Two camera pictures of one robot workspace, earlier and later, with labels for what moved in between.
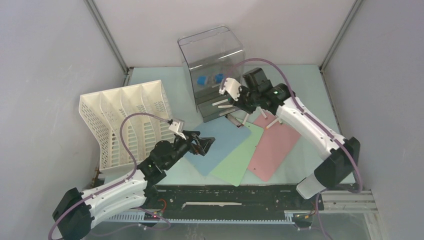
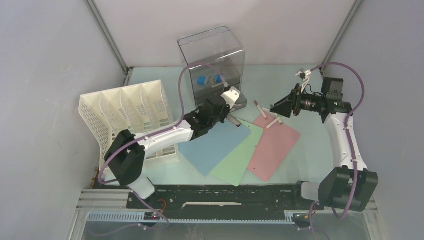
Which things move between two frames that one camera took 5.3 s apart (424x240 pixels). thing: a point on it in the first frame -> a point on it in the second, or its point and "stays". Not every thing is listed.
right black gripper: x=243 y=89 -> x=293 y=101
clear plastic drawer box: x=208 y=57 stays
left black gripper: x=202 y=144 -> x=226 y=108
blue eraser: x=201 y=80 stays
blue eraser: x=219 y=78 stays
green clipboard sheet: x=233 y=168 stays
